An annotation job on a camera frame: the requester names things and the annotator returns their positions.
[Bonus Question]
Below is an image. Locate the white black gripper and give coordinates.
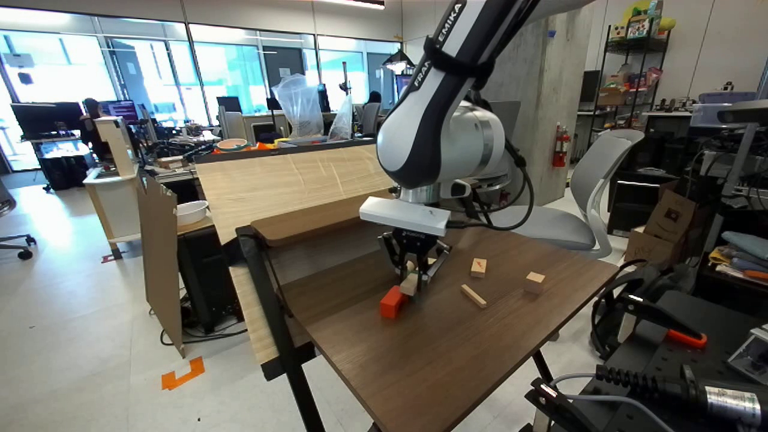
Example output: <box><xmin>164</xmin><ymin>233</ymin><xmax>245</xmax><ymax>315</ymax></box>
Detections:
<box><xmin>360</xmin><ymin>196</ymin><xmax>451</xmax><ymax>285</ymax></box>

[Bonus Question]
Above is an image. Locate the small wooden cube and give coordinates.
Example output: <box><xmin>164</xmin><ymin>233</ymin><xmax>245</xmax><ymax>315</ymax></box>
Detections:
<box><xmin>400</xmin><ymin>272</ymin><xmax>419</xmax><ymax>297</ymax></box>

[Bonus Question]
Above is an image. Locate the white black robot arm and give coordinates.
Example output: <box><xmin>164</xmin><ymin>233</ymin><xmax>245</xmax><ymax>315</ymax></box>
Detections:
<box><xmin>360</xmin><ymin>0</ymin><xmax>590</xmax><ymax>288</ymax></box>

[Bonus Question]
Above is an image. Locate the orange block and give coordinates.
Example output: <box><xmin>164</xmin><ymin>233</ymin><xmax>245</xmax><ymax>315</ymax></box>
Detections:
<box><xmin>379</xmin><ymin>285</ymin><xmax>408</xmax><ymax>322</ymax></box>

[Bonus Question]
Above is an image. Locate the long wooden stick block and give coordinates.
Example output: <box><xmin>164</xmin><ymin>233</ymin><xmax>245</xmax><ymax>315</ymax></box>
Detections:
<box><xmin>460</xmin><ymin>282</ymin><xmax>486</xmax><ymax>308</ymax></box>

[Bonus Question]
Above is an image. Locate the wooden cube right of stack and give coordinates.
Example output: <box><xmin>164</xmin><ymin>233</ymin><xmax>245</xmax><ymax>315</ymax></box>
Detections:
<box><xmin>470</xmin><ymin>256</ymin><xmax>486</xmax><ymax>275</ymax></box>

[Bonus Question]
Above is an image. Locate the wooden cube far right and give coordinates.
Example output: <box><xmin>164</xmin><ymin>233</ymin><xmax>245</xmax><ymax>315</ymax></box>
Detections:
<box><xmin>524</xmin><ymin>272</ymin><xmax>546</xmax><ymax>285</ymax></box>

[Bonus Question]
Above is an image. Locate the red fire extinguisher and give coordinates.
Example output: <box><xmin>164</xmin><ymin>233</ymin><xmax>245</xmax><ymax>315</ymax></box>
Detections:
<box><xmin>551</xmin><ymin>122</ymin><xmax>570</xmax><ymax>167</ymax></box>

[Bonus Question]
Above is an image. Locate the leaning wooden board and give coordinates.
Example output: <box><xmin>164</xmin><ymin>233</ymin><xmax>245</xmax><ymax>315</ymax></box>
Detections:
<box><xmin>193</xmin><ymin>143</ymin><xmax>391</xmax><ymax>243</ymax></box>

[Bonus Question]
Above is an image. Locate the grey office chair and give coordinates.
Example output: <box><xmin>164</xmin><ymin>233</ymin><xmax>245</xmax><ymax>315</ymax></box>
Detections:
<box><xmin>494</xmin><ymin>129</ymin><xmax>642</xmax><ymax>256</ymax></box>

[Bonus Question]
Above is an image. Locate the cardboard box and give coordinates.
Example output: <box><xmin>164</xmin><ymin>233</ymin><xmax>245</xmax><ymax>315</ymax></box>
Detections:
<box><xmin>623</xmin><ymin>192</ymin><xmax>707</xmax><ymax>267</ymax></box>

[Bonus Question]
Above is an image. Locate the black metal shelf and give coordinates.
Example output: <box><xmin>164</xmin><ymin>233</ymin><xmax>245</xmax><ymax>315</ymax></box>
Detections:
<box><xmin>580</xmin><ymin>0</ymin><xmax>671</xmax><ymax>138</ymax></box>

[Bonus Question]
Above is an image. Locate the black metal table frame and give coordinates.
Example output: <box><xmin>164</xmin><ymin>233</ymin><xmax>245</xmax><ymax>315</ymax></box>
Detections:
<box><xmin>234</xmin><ymin>226</ymin><xmax>324</xmax><ymax>432</ymax></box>

